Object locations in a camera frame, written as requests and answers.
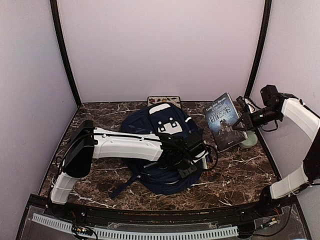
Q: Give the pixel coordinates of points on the white slotted cable duct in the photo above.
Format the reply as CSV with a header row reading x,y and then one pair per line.
x,y
121,231

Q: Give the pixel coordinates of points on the black frame post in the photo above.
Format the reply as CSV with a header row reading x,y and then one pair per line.
x,y
260,47
63,51

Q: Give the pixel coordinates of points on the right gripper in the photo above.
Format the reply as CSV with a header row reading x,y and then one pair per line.
x,y
236,125

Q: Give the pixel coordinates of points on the right black frame post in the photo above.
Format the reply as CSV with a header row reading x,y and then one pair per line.
x,y
260,47

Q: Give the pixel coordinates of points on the green ceramic bowl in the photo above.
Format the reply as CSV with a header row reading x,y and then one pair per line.
x,y
251,140

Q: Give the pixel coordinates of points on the floral pattern notebook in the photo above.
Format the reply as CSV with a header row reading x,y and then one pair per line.
x,y
152,100

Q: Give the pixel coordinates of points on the white marker purple cap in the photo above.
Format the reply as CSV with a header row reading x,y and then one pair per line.
x,y
205,165

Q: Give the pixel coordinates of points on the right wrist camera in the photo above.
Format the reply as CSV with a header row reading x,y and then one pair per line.
x,y
268,95

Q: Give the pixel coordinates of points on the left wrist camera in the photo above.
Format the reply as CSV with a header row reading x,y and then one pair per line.
x,y
197,148

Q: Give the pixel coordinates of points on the navy blue student backpack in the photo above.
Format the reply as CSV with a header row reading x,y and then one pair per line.
x,y
161,119

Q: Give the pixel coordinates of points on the black front rail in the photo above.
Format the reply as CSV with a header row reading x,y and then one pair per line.
x,y
238,214

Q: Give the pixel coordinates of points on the left black frame post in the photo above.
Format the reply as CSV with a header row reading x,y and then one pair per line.
x,y
63,51

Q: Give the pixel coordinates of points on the dark Wuthering Heights book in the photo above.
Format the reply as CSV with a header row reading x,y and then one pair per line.
x,y
221,115

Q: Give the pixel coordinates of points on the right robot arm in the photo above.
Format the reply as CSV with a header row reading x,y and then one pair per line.
x,y
298,143

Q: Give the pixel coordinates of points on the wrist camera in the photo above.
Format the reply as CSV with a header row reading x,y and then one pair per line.
x,y
197,148
268,95

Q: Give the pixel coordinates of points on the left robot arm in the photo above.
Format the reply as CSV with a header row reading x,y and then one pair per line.
x,y
88,143

